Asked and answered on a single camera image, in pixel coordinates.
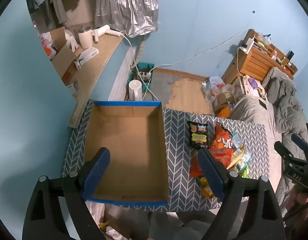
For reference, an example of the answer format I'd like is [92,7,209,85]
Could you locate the teal plastic crate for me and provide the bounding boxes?
[130,62,154,92]

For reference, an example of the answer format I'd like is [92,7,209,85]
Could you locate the silver foil cover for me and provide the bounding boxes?
[94,0,159,38]

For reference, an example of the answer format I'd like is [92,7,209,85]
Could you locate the orange red snack packet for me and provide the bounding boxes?
[189,154,205,178]

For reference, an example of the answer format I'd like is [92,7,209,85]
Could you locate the large orange snack packet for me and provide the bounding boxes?
[208,122,235,172]

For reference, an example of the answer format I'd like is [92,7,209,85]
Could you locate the long white wall cable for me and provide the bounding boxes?
[154,28,251,70]

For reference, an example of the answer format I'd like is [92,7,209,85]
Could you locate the person's grey trousers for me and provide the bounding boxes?
[130,210,221,240]

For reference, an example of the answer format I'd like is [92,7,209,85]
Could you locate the black snack packet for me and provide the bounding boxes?
[188,121,210,149]

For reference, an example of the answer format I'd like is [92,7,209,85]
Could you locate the small white fan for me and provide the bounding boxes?
[64,29,79,53]

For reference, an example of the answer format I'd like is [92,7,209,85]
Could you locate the open brown cardboard box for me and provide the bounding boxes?
[49,27,80,80]

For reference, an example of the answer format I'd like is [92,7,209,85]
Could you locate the teal snack packet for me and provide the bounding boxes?
[240,151,252,167]

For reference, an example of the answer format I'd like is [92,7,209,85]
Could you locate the blue rimmed cardboard box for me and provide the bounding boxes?
[80,100,170,207]

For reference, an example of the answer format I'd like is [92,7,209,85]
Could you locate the white electric kettle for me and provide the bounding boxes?
[129,79,147,101]

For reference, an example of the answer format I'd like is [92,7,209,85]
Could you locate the lime green snack packet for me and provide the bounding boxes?
[237,166,250,178]

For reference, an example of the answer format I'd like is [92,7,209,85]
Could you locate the grey duvet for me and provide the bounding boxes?
[262,67,308,205]

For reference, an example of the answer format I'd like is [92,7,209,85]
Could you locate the wooden headboard shelf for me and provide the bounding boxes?
[221,29,298,83]

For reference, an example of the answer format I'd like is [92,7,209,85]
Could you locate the white charging cable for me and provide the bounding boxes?
[236,47,245,77]

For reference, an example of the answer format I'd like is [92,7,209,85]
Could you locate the light blue snack packet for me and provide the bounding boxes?
[231,132,245,150]

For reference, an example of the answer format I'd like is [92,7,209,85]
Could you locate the clear plastic bag of bottles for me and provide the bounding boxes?
[203,76,235,103]

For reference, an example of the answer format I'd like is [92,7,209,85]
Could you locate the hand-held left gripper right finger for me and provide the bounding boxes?
[197,147,287,240]

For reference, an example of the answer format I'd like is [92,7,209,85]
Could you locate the small brown cardboard box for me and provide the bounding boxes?
[213,92,231,110]

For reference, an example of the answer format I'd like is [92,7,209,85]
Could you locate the wooden ledge board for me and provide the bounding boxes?
[68,34,125,128]

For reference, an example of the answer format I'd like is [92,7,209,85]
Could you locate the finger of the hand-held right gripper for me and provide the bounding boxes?
[291,133,308,156]
[274,141,299,167]

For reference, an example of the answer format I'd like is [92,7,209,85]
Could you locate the orange bag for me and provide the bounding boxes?
[217,106,232,118]

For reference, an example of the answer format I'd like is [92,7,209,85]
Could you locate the gold snack packet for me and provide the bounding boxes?
[199,177,215,199]

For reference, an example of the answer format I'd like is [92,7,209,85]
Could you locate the small white box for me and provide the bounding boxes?
[77,47,99,64]

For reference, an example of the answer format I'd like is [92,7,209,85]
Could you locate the grey bed sheet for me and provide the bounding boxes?
[229,94,294,205]

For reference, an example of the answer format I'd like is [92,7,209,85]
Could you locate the white hair dryer cable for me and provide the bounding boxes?
[122,34,158,101]

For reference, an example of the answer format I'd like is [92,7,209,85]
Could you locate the yellow green snack packet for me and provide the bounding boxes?
[226,147,244,171]

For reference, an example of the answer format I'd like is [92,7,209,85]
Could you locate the grey chevron tablecloth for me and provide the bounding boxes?
[61,99,270,212]

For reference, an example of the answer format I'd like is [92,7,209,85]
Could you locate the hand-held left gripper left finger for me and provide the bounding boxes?
[22,147,111,240]

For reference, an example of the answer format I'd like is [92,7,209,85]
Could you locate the red white plastic bag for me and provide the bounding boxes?
[39,32,57,60]

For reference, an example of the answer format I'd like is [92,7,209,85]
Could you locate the person's right hand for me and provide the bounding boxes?
[287,186,308,217]

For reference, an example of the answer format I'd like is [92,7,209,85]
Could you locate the white tumbler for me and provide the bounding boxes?
[78,26,93,48]

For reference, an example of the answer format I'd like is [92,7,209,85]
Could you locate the white hair dryer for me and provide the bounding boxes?
[94,24,125,42]

